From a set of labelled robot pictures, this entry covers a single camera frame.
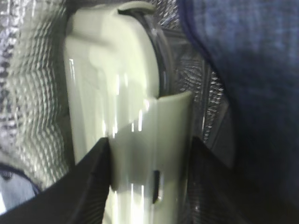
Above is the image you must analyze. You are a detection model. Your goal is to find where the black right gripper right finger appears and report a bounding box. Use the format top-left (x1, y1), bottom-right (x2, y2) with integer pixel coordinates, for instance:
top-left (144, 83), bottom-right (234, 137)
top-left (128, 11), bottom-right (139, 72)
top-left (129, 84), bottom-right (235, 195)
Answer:
top-left (187, 137), bottom-right (299, 224)

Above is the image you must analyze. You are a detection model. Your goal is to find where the dark blue lunch bag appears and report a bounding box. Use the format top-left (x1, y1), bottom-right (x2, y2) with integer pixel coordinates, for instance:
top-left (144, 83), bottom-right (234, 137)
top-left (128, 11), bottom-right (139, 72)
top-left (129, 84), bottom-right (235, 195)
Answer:
top-left (0, 0), bottom-right (299, 215)

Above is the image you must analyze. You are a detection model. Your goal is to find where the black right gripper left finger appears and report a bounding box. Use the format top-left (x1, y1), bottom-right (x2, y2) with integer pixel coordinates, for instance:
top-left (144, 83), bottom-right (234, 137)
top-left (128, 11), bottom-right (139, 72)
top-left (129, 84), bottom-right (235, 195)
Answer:
top-left (0, 138), bottom-right (110, 224)

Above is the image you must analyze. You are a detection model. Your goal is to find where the green lidded glass container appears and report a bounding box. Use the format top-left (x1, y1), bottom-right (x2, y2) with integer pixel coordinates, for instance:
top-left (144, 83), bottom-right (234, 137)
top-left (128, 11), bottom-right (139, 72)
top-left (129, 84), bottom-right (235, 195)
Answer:
top-left (64, 0), bottom-right (235, 224)

